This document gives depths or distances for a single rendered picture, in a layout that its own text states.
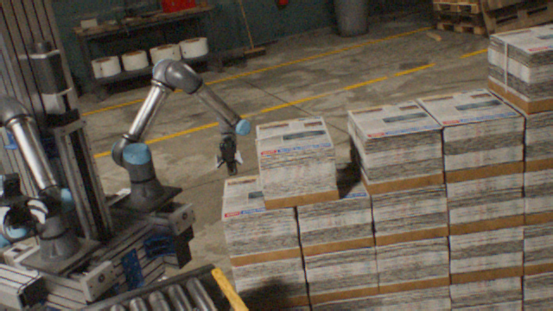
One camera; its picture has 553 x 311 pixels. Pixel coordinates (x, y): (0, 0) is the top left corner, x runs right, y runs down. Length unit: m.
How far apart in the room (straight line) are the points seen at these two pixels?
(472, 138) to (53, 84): 1.57
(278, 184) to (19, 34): 1.11
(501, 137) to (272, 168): 0.85
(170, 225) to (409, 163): 1.02
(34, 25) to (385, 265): 1.65
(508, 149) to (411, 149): 0.35
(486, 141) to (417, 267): 0.57
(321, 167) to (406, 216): 0.40
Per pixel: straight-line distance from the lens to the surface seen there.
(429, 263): 2.53
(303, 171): 2.25
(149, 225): 2.63
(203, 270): 2.07
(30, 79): 2.42
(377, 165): 2.29
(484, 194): 2.46
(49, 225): 2.31
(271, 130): 2.46
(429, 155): 2.33
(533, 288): 2.76
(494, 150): 2.39
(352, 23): 9.27
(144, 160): 2.58
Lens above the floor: 1.87
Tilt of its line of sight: 22 degrees down
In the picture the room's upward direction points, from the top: 10 degrees counter-clockwise
